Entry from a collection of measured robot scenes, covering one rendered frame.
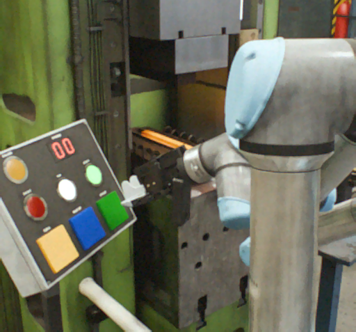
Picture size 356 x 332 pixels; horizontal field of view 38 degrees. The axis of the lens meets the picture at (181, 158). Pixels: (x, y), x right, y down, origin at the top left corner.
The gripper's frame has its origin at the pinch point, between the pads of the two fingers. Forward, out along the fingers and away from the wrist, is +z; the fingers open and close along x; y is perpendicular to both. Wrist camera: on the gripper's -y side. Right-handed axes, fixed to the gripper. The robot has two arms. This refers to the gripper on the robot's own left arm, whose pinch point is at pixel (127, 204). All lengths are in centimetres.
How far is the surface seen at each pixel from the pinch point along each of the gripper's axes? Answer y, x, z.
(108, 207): 1.4, 1.1, 4.4
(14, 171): 17.9, 20.7, 4.8
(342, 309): -107, -132, 20
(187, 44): 29, -39, -13
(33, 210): 9.2, 21.0, 4.8
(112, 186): 5.0, -4.3, 5.2
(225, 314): -55, -49, 24
